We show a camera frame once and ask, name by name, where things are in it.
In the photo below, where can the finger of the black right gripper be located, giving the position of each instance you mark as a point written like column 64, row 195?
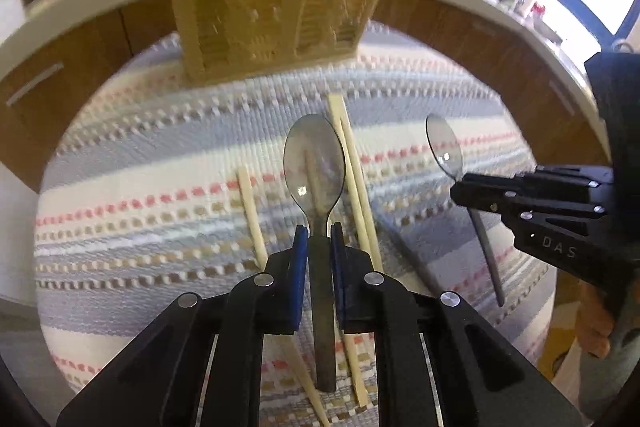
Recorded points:
column 568, row 188

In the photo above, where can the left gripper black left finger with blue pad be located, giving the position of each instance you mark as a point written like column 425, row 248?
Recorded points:
column 199, row 362

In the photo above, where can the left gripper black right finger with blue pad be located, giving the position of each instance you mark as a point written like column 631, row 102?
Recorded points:
column 438, row 362

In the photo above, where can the metal spoon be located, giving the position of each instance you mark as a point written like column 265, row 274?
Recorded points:
column 447, row 153
column 314, row 170

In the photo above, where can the wooden kitchen cabinet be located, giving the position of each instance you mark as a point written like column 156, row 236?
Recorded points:
column 40, row 97

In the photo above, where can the person's hand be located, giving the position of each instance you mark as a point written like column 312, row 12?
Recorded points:
column 594, row 324

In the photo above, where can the metal spoon on mat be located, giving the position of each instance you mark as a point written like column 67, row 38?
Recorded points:
column 447, row 153

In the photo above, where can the wooden chopstick right inner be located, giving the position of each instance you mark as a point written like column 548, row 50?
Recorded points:
column 349, row 340

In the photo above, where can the wooden chopstick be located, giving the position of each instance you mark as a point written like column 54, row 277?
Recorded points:
column 337, row 107
column 292, row 355
column 349, row 340

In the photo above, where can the striped woven placemat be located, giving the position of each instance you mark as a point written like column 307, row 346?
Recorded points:
column 141, row 204

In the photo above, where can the wooden chopstick left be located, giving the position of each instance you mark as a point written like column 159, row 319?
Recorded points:
column 292, row 355

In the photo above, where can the wooden chopstick right outer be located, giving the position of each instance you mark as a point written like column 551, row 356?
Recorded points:
column 337, row 107

